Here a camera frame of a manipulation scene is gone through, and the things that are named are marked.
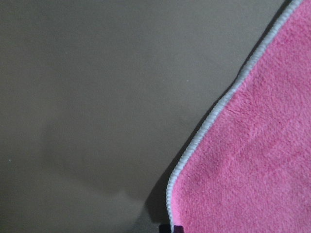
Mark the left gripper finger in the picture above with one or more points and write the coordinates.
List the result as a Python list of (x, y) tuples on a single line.
[(166, 228)]

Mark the pink towel white trim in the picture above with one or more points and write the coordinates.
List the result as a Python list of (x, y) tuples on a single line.
[(248, 168)]

